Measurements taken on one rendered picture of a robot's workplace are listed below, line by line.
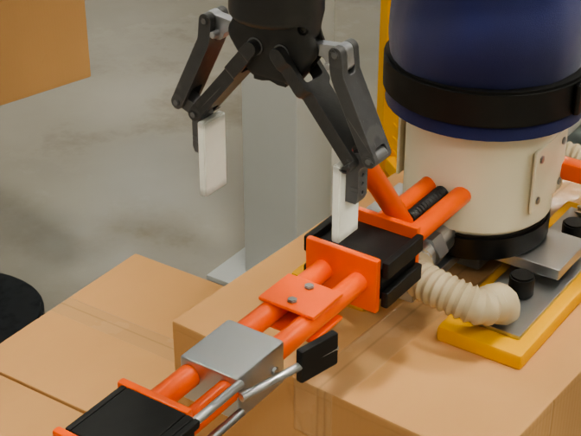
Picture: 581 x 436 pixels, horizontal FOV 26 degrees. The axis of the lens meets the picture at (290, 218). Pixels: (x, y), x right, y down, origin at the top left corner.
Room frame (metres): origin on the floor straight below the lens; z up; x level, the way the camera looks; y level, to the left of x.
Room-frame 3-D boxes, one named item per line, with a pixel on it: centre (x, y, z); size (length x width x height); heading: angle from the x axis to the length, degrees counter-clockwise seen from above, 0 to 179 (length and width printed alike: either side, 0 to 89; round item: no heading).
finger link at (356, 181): (0.88, -0.06, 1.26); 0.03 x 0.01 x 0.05; 55
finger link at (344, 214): (0.89, -0.04, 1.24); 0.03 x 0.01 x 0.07; 145
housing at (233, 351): (0.89, 0.05, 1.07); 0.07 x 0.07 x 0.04; 55
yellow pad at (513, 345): (1.22, -0.29, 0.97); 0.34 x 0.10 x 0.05; 145
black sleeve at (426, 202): (1.17, -0.14, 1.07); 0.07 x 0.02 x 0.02; 145
